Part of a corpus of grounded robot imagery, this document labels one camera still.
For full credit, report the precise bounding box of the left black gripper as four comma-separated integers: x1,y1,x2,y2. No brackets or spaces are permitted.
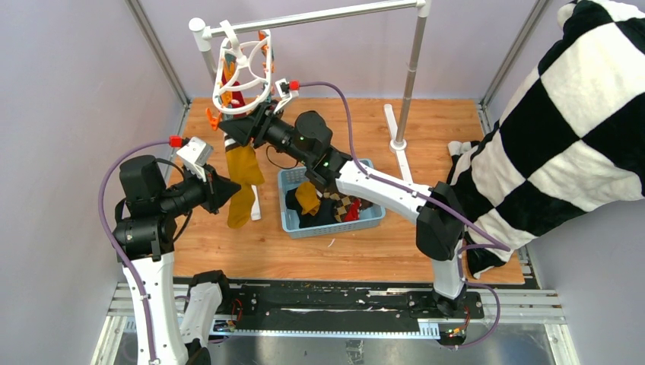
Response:
158,160,241,216

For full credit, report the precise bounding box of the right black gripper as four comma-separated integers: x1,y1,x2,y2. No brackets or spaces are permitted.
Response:
218,100,312,167

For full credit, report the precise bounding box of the mustard yellow sock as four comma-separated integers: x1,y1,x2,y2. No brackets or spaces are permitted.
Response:
224,134,265,229
294,182,321,216

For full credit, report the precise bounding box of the light blue plastic basket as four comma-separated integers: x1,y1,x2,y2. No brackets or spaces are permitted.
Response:
278,167,386,239

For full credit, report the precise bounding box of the black sock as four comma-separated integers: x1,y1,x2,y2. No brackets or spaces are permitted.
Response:
299,199,338,228
284,189,301,211

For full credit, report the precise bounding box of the brown argyle sock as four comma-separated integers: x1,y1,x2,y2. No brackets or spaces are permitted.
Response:
322,192,373,223

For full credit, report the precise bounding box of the red snowflake christmas sock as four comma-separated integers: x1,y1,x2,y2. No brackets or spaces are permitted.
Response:
343,199,361,222

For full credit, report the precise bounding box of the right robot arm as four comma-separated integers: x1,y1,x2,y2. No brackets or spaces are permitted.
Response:
218,102,466,318

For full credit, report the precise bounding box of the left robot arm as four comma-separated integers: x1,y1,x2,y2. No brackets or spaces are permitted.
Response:
112,155,240,364

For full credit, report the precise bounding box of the white round sock hanger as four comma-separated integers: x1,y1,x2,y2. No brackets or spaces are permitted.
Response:
212,21,274,116

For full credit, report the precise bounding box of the white grey drying rack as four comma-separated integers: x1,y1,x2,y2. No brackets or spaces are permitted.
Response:
189,1,431,221

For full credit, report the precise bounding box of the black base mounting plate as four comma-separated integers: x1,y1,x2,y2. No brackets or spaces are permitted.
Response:
216,279,485,337

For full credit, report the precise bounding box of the black white checkered blanket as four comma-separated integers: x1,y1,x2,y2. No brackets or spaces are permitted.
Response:
447,1,644,277

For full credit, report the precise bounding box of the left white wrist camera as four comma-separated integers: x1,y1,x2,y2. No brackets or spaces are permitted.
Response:
176,137,213,183

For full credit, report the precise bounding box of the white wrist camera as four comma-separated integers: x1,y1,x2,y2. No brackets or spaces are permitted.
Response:
176,137,213,183
274,78,300,114

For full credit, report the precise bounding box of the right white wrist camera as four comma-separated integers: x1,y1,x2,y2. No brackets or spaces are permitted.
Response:
274,78,300,114

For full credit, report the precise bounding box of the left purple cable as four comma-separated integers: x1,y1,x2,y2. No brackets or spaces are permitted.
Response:
98,135,233,365

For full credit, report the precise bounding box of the purple cable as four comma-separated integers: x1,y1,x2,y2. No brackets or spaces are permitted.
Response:
288,80,513,351
98,135,233,365

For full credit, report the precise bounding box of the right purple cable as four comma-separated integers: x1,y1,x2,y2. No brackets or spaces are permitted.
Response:
288,80,513,351

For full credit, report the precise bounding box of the aluminium frame rail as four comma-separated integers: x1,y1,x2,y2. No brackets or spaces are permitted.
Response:
91,281,580,365

